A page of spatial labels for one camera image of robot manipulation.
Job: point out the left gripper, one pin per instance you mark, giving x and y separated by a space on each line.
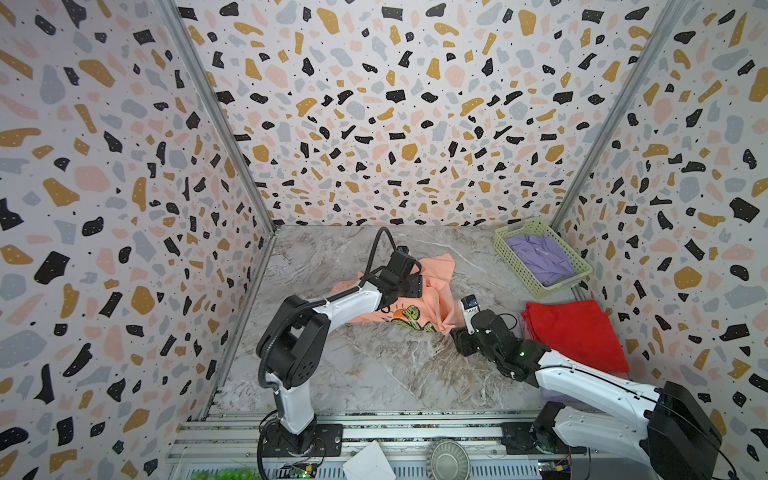
414 285

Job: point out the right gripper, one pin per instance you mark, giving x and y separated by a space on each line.
472 336

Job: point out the pink graphic t-shirt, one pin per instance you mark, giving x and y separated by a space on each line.
420 300

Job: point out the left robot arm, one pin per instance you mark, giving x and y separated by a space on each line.
292 345

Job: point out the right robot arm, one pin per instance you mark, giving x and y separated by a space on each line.
663 428

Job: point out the folded red t-shirt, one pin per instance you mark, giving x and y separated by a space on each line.
580 331

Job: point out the purple t-shirt in basket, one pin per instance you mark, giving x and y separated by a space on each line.
543 257

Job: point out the green plastic basket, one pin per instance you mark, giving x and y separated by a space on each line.
537 227

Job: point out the grey ribbed plate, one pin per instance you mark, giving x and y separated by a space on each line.
448 460

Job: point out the white paper sheet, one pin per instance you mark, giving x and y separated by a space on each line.
370 463

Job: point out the green artificial grass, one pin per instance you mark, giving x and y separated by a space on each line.
227 474

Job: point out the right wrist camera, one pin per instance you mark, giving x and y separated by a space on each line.
469 308

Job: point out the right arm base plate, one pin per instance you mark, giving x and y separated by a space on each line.
525 438

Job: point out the aluminium rail frame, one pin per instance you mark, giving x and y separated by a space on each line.
231 442

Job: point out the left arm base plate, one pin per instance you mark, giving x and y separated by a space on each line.
318 440

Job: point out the circuit board with wires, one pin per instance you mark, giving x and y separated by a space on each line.
297 471

